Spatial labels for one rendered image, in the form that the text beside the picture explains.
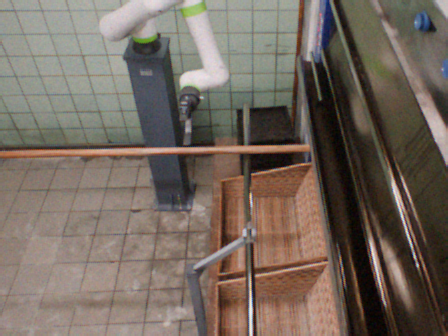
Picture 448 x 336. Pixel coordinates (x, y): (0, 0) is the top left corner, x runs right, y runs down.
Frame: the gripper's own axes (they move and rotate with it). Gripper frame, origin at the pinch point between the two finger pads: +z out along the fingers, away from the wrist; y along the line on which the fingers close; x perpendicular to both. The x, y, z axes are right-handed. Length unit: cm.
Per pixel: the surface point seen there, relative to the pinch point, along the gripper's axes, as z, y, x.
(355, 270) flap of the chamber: 81, -22, -54
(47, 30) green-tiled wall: -108, 15, 93
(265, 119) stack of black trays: -44, 32, -36
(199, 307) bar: 53, 51, -5
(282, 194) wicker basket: -13, 58, -44
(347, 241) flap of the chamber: 72, -22, -54
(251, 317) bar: 82, 1, -26
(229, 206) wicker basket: -8, 60, -16
